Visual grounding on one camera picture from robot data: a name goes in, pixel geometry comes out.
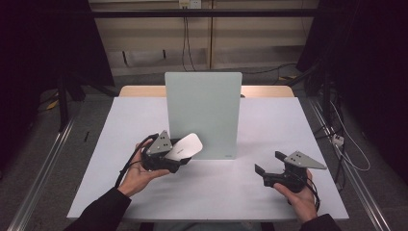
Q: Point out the wooden table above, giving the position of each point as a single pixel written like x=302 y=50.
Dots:
x=141 y=91

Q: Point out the black horizontal frame bar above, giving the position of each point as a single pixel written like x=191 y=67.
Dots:
x=205 y=13

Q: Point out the white table cover sheet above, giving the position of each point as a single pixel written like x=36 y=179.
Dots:
x=256 y=128

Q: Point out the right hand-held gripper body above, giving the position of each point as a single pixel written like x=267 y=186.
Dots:
x=293 y=176

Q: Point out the dark curtain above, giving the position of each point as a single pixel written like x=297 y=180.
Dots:
x=38 y=48
x=372 y=64

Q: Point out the metal floor rail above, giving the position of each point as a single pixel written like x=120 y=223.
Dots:
x=356 y=179
x=41 y=173

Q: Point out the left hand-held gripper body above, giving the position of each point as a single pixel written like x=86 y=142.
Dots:
x=158 y=146

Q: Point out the person's right hand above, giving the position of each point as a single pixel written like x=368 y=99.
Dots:
x=301 y=203

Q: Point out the white wall socket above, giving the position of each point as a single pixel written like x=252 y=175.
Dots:
x=190 y=3

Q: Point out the person's lap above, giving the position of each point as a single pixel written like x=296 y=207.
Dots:
x=208 y=227

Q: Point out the person's left hand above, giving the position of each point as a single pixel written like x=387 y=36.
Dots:
x=138 y=176

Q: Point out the small black stick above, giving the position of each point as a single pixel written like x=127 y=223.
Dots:
x=86 y=136

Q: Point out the pale green glass writing board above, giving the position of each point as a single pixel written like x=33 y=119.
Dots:
x=205 y=106

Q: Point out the black metal stand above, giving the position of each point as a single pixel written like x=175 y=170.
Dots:
x=62 y=102
x=326 y=93

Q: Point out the white board eraser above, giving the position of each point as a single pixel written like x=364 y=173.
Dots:
x=189 y=146

